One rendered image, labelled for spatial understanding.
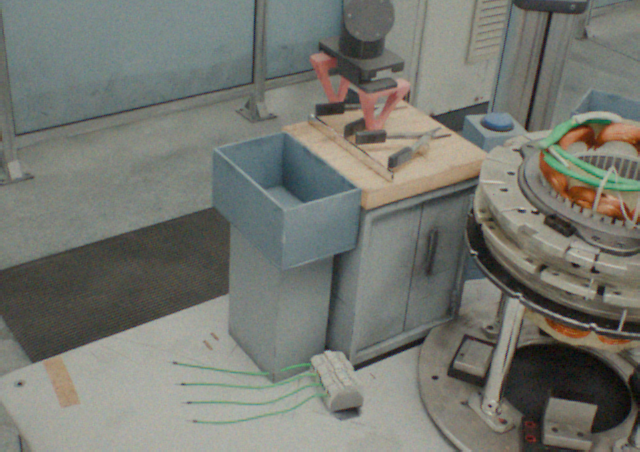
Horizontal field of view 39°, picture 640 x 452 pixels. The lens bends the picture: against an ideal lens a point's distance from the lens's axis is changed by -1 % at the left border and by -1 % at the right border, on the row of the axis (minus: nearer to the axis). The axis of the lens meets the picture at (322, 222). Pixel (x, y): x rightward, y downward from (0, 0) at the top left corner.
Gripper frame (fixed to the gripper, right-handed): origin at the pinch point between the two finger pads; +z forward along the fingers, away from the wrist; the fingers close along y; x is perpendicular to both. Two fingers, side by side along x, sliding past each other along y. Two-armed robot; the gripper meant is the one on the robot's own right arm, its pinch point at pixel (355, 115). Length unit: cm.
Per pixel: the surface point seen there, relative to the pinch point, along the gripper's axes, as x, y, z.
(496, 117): 23.9, 2.7, 4.8
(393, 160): -3.6, 12.5, -0.7
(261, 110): 105, -190, 111
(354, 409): -11.4, 19.9, 30.0
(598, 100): 42.1, 5.9, 4.7
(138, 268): 19, -119, 111
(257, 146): -12.4, -3.7, 3.2
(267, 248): -18.9, 9.6, 8.5
